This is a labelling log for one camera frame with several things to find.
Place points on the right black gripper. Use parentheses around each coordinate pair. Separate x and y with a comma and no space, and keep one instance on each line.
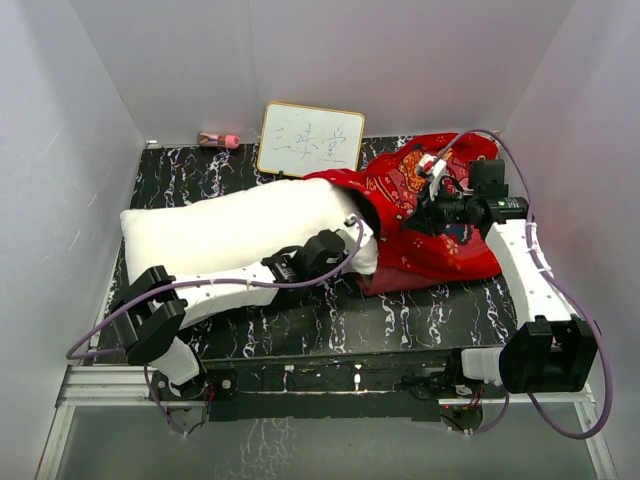
(423,220)

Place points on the white pillow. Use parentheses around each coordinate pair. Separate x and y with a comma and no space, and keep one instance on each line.
(233,230)

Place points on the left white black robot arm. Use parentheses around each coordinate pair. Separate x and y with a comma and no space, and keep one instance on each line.
(153,310)

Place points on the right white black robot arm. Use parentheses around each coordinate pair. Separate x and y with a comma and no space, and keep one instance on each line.
(553,348)

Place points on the small yellow-framed whiteboard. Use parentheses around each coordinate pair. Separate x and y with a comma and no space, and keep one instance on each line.
(298,140)

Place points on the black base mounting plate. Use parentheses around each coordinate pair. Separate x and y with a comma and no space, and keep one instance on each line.
(413,384)

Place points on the pink whiteboard marker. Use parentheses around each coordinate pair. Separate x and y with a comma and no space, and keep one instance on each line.
(211,140)

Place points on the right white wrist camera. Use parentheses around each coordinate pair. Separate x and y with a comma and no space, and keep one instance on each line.
(433,170)

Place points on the aluminium frame rail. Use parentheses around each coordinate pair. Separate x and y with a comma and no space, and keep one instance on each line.
(113,386)

